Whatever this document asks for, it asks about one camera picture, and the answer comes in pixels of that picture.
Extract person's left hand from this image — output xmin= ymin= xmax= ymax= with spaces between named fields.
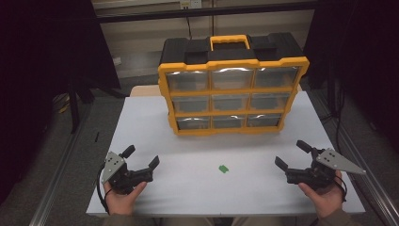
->
xmin=103 ymin=181 xmax=149 ymax=216

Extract wooden table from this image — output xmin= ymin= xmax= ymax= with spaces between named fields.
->
xmin=130 ymin=84 xmax=304 ymax=98

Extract black floor cable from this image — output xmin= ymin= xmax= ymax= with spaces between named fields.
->
xmin=319 ymin=78 xmax=346 ymax=154

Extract person's right hand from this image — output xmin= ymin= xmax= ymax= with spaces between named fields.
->
xmin=297 ymin=170 xmax=344 ymax=219

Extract dark metal stand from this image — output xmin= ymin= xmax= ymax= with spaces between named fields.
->
xmin=67 ymin=74 xmax=126 ymax=135

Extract white wall outlet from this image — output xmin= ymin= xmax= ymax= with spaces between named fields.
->
xmin=180 ymin=0 xmax=202 ymax=9

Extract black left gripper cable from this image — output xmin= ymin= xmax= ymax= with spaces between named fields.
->
xmin=96 ymin=163 xmax=110 ymax=215

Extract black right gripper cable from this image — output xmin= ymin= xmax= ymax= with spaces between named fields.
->
xmin=333 ymin=175 xmax=348 ymax=202

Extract aluminium floor rail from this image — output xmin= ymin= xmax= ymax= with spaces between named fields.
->
xmin=309 ymin=89 xmax=399 ymax=226
xmin=29 ymin=103 xmax=92 ymax=226

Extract yellow black drawer organizer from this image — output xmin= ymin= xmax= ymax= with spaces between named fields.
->
xmin=157 ymin=32 xmax=311 ymax=137

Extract black horizontal bar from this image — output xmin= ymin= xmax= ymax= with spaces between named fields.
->
xmin=95 ymin=1 xmax=318 ymax=24

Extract clear plastic organizer drawer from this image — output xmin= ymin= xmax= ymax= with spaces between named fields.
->
xmin=171 ymin=95 xmax=210 ymax=114
xmin=176 ymin=116 xmax=211 ymax=130

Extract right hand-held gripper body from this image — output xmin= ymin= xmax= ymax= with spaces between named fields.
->
xmin=285 ymin=148 xmax=367 ymax=191

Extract grid of clear bins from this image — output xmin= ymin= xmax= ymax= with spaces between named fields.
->
xmin=166 ymin=66 xmax=299 ymax=130

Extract yellow floor cables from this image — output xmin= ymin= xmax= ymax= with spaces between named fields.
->
xmin=53 ymin=92 xmax=72 ymax=115

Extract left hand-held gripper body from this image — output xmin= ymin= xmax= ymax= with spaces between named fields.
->
xmin=101 ymin=151 xmax=154 ymax=196

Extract black curtain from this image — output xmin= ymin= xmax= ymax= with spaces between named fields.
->
xmin=302 ymin=0 xmax=399 ymax=152
xmin=0 ymin=0 xmax=121 ymax=205

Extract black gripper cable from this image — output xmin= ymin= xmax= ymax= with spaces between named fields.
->
xmin=96 ymin=163 xmax=110 ymax=215
xmin=333 ymin=175 xmax=348 ymax=202

